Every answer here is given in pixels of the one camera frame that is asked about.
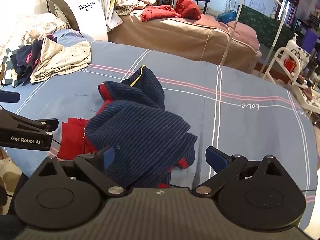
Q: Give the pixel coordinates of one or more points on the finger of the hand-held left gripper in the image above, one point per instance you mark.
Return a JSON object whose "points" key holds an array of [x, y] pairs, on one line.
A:
{"points": [[8, 96], [25, 123]]}

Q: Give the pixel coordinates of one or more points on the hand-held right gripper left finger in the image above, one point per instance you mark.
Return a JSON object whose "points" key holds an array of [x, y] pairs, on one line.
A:
{"points": [[109, 155]]}

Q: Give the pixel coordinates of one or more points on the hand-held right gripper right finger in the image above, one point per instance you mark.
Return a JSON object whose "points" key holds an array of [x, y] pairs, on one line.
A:
{"points": [[216, 158]]}

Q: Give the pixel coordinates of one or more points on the navy striped red garment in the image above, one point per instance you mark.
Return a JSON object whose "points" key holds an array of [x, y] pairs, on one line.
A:
{"points": [[140, 130]]}

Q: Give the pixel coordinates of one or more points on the green white checkered garment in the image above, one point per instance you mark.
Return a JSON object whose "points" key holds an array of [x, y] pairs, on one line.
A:
{"points": [[7, 72]]}

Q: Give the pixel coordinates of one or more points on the navy pink garment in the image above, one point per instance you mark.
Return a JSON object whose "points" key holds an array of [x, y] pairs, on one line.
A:
{"points": [[23, 57]]}

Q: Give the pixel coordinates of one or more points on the cream polka dot garment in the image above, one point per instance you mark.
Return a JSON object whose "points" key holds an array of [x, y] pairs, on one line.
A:
{"points": [[65, 57]]}

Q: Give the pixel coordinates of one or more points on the floral quilt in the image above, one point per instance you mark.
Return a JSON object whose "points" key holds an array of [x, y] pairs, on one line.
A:
{"points": [[30, 27]]}

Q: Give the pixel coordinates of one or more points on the white trolley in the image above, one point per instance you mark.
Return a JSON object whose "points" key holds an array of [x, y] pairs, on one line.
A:
{"points": [[308, 104]]}

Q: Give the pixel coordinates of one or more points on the white beauty machine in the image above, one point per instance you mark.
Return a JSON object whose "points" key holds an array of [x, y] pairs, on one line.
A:
{"points": [[85, 12]]}

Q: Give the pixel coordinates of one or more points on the brown massage bed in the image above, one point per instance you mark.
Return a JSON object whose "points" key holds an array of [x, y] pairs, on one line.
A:
{"points": [[180, 37]]}

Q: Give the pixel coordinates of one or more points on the white pump bottle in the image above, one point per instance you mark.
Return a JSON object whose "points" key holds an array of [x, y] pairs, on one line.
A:
{"points": [[291, 45]]}

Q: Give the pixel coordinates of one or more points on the blue bag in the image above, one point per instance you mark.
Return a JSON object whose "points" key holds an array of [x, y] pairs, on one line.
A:
{"points": [[227, 17]]}

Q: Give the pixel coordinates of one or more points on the dark green printed cloth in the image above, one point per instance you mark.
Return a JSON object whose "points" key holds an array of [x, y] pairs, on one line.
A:
{"points": [[265, 22]]}

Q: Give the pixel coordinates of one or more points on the red jacket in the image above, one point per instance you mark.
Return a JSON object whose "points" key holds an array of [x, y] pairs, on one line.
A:
{"points": [[187, 8]]}

